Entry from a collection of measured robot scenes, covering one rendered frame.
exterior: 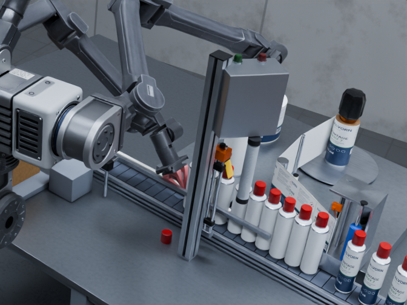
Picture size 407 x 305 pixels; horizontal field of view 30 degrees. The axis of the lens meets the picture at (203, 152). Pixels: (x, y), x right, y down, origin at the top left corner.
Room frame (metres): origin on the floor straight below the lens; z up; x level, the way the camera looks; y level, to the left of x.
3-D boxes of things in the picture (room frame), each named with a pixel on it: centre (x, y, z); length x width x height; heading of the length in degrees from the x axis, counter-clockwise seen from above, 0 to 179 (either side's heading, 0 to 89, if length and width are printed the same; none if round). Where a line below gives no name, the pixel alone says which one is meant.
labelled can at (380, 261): (1.65, -0.53, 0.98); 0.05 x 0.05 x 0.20
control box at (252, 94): (1.80, -0.09, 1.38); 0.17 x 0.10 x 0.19; 116
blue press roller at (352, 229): (1.74, -0.46, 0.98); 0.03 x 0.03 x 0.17
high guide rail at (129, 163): (2.04, 0.23, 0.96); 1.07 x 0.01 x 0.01; 61
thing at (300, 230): (1.77, -0.31, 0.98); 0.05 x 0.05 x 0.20
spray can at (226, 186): (1.91, -0.08, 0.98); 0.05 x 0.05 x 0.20
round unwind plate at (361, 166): (2.36, -0.48, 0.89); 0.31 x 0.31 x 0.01
